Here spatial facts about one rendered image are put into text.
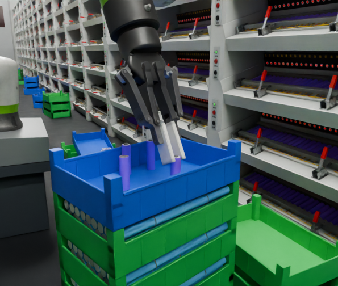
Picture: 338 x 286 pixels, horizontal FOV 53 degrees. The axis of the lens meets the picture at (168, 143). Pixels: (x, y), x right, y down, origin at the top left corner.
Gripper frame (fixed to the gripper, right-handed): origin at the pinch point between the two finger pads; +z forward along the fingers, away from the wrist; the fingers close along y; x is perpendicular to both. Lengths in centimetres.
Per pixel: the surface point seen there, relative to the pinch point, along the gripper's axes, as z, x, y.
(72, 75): -120, -284, -142
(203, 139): -2, -56, -68
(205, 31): -47, -44, -77
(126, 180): 4.2, -6.5, 6.4
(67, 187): 2.5, -10.0, 15.6
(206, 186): 9.3, 1.6, -4.2
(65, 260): 15.4, -20.2, 15.6
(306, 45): -17, 4, -56
